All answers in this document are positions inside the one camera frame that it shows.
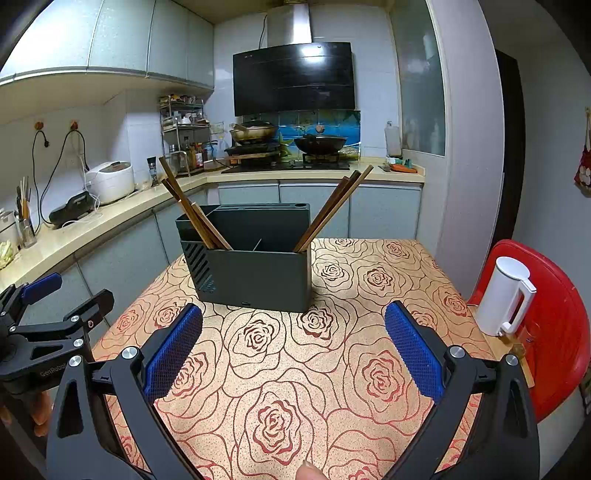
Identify white plastic bottle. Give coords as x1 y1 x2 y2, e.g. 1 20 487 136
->
384 121 403 158

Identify dark grey utensil holder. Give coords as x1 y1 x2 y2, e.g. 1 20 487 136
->
175 203 314 313

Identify red plastic chair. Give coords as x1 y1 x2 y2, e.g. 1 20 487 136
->
466 239 591 423

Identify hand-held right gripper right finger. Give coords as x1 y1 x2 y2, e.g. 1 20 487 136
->
383 300 541 480

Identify beige kitchen countertop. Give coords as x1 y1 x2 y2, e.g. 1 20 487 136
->
0 162 426 291

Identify black wok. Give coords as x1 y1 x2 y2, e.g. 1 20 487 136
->
294 134 348 156

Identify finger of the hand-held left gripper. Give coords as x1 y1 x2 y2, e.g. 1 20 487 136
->
0 271 64 326
9 290 115 365

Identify golden lidded pan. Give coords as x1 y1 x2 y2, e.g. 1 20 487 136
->
229 121 280 144

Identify black power cable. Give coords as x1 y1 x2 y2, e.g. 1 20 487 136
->
46 121 88 222
30 121 51 217

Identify dark wooden chopstick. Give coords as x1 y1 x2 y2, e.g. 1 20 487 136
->
298 170 359 254
165 172 219 251

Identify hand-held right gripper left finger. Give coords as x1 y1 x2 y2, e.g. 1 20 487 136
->
45 302 204 480

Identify person's left hand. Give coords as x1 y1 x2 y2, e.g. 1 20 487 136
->
27 391 51 438

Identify white electric kettle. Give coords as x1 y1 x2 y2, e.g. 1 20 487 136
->
475 257 537 337

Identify metal spice rack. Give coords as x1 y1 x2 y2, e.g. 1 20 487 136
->
160 95 206 179

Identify black countertop grill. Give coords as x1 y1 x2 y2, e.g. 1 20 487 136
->
48 192 94 228

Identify glass utensil jar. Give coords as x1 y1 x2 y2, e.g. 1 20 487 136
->
16 177 38 249

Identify black glass range hood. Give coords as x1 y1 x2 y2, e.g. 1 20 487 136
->
232 4 355 117

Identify light wooden chopstick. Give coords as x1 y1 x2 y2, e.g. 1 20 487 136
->
302 165 375 254
191 204 233 251

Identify frosted glass window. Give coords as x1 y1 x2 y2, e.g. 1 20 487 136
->
390 0 447 158

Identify blue scenic backsplash tiles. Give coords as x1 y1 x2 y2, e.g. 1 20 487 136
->
277 110 362 149

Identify grey upper cabinets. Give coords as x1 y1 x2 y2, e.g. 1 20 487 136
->
0 0 216 91

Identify black glass cooktop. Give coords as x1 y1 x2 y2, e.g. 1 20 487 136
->
222 154 352 174

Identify black portable stove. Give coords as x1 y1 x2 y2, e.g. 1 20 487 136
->
224 143 283 161

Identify white rice cooker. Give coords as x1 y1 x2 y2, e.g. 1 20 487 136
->
85 160 136 206

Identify brown wooden chopstick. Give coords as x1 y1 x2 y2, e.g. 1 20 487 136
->
294 176 350 254
158 157 227 251
161 179 213 251

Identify rose pattern tablecloth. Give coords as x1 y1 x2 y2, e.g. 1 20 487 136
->
90 237 498 480

